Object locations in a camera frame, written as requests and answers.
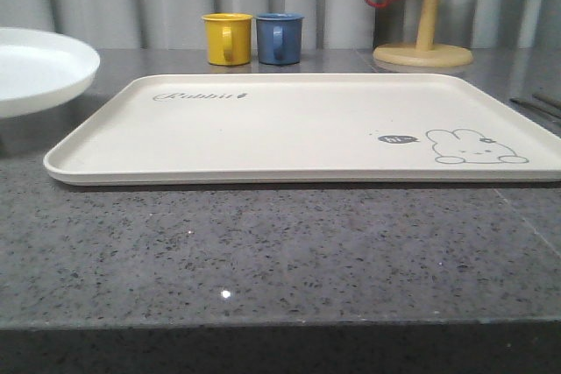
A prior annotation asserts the yellow enamel mug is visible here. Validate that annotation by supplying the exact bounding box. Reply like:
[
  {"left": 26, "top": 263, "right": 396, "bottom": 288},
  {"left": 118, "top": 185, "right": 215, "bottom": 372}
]
[{"left": 202, "top": 13, "right": 252, "bottom": 67}]

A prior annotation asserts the blue enamel mug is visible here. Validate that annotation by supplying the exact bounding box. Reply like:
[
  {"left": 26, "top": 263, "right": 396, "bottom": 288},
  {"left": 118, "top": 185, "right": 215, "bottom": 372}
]
[{"left": 255, "top": 13, "right": 304, "bottom": 66}]

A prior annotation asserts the cream rabbit serving tray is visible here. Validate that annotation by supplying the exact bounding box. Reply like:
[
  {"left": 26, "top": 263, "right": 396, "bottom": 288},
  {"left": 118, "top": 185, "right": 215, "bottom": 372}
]
[{"left": 44, "top": 74, "right": 560, "bottom": 186}]

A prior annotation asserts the silver metal fork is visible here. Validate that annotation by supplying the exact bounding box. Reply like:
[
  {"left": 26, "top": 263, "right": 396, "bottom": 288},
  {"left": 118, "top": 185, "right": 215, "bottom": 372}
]
[{"left": 509, "top": 98, "right": 560, "bottom": 120}]

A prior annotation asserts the wooden mug tree stand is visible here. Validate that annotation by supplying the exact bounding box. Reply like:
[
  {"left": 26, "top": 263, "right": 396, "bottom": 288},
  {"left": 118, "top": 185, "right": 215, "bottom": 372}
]
[{"left": 373, "top": 0, "right": 473, "bottom": 67}]

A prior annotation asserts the white round plate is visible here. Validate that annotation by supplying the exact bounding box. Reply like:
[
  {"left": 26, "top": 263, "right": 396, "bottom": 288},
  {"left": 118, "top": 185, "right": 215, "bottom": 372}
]
[{"left": 1, "top": 27, "right": 101, "bottom": 118}]

